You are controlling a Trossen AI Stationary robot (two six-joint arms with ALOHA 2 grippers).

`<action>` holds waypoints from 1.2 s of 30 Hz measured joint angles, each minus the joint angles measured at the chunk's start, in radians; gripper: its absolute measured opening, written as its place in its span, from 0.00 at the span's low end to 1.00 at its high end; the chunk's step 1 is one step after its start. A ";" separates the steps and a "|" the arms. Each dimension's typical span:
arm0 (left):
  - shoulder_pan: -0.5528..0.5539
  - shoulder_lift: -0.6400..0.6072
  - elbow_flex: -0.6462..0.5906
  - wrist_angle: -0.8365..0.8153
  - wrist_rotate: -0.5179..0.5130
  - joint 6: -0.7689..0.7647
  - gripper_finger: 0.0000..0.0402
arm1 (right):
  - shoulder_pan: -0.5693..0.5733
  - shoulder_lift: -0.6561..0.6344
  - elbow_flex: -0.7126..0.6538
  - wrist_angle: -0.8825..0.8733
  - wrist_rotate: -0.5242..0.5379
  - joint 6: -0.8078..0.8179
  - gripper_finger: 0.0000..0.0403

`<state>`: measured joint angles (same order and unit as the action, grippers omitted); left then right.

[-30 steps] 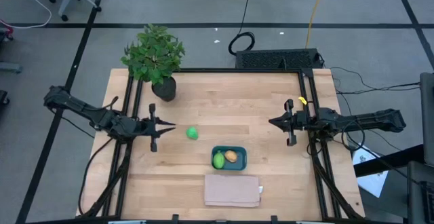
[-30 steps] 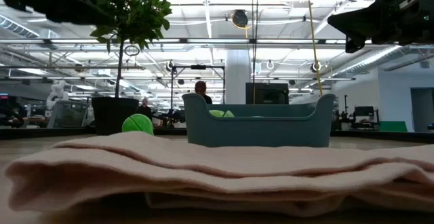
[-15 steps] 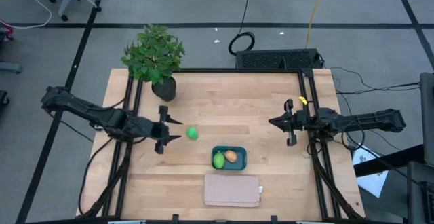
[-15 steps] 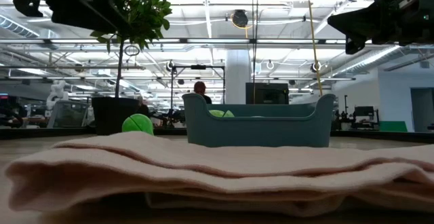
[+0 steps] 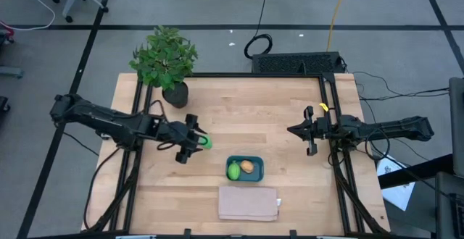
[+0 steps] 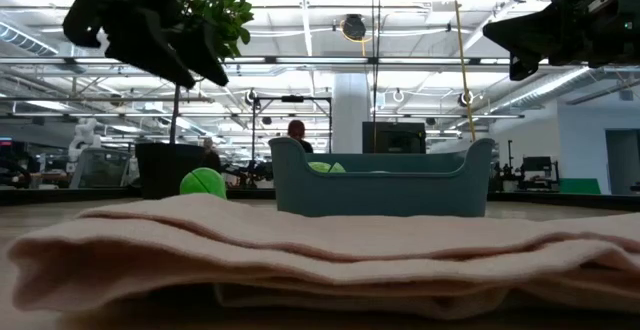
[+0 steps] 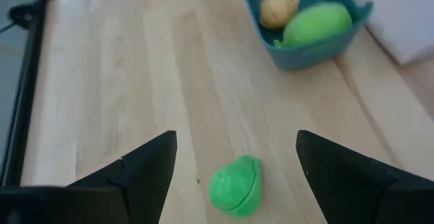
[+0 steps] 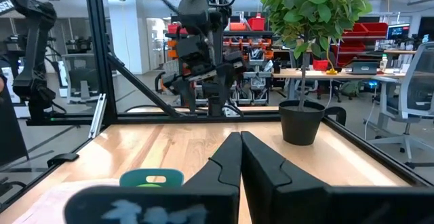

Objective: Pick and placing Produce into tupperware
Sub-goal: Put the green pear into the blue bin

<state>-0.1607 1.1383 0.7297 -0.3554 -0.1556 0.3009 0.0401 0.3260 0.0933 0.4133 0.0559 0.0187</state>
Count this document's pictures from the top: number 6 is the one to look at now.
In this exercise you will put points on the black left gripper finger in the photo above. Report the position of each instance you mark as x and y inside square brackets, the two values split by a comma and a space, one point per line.
[140, 40]
[205, 55]

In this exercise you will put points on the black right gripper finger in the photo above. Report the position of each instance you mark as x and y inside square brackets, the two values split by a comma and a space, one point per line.
[521, 69]
[540, 32]

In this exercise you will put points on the green round toy vegetable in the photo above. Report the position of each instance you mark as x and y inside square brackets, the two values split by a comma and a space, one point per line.
[212, 185]

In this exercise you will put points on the teal plastic container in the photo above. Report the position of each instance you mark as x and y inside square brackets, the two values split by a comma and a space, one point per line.
[380, 195]

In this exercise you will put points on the black background robot arm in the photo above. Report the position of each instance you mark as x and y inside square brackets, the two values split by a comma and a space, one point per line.
[250, 172]

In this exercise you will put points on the green leafy potted tree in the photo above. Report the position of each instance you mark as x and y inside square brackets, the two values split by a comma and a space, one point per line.
[235, 5]

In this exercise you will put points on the black background machine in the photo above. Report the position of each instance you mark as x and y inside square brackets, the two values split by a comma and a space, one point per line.
[537, 165]

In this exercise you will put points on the person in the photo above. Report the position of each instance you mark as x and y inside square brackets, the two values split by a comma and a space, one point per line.
[298, 130]
[211, 157]

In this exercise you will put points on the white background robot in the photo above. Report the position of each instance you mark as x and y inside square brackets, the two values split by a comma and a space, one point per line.
[82, 132]

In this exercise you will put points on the black plant pot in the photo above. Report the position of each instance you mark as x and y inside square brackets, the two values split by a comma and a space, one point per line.
[167, 170]

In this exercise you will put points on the green box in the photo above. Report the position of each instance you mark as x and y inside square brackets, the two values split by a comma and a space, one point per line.
[580, 186]

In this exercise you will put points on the grey door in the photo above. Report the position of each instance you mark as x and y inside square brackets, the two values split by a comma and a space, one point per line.
[622, 162]

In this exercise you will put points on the black cabinet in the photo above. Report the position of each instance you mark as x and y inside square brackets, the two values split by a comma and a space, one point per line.
[394, 137]

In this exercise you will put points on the white building column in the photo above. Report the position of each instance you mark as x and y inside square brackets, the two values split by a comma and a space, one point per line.
[350, 110]

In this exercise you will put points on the beige folded cloth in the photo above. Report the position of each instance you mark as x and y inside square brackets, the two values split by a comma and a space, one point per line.
[300, 250]

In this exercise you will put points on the black metal frame rig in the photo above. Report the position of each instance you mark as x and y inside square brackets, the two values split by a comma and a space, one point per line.
[292, 99]

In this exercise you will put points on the black table edge rail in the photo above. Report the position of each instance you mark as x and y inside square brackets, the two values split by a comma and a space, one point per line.
[575, 199]

